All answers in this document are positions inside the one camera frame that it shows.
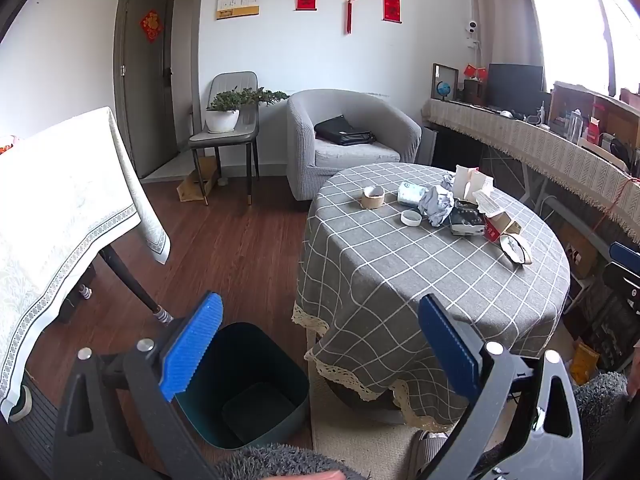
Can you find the grey armchair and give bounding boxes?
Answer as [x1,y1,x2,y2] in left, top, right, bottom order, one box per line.
[286,89,423,201]

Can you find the black table leg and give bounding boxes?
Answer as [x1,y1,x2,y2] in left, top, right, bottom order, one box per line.
[97,245,161,313]

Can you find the potted plant white pot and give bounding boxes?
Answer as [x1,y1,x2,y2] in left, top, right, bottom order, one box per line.
[205,87,291,134]

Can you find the red white small box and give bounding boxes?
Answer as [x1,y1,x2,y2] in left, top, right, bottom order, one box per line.
[482,212,523,243]

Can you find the flat cardboard box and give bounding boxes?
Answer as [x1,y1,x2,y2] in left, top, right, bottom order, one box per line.
[176,157,221,203]

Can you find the black monitor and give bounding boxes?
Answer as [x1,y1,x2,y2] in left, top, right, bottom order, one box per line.
[486,63,545,111]

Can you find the side counter with beige cloth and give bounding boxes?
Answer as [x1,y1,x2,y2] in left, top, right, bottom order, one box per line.
[422,97,640,256]

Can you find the table with white cloth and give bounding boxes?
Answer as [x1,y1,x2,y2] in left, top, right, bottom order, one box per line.
[0,106,172,418]

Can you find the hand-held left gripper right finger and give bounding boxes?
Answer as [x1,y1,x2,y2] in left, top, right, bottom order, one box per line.
[417,294,585,480]

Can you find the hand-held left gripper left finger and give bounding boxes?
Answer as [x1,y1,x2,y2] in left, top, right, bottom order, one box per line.
[52,292,224,480]

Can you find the grey door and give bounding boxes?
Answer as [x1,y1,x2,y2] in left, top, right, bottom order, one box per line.
[114,0,176,181]

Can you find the black white packet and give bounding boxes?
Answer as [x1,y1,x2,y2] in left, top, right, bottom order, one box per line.
[449,200,486,237]

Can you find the white plastic wrapper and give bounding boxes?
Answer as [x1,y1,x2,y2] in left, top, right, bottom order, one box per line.
[472,190,503,218]

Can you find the yellow packet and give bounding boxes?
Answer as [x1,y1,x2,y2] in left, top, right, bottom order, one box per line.
[570,342,601,386]

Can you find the beige floor rug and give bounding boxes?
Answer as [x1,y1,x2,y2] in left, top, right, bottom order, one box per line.
[307,360,453,480]

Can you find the black bag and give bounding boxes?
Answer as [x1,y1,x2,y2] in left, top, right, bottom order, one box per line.
[314,115,377,147]

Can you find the grey checked tablecloth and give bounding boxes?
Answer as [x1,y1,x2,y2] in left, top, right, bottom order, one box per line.
[291,162,572,433]

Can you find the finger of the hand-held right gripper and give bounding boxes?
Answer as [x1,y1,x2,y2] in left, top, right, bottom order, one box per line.
[602,262,640,303]
[610,241,640,265]

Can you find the red diamond door sticker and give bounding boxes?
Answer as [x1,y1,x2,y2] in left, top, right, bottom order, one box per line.
[139,9,163,43]

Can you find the teal plastic trash bin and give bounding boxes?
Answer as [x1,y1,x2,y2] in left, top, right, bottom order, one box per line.
[172,322,311,450]

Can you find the black ribbed floor mat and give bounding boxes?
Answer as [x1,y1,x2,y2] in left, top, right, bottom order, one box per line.
[10,385,63,476]

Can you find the grey dining chair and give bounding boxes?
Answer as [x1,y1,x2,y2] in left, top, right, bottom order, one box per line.
[189,71,261,207]

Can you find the grey fuzzy trousers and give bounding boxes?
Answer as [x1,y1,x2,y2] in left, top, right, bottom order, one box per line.
[220,371,632,480]

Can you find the grey paper ball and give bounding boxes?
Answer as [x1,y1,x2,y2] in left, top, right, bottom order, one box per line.
[417,185,456,227]

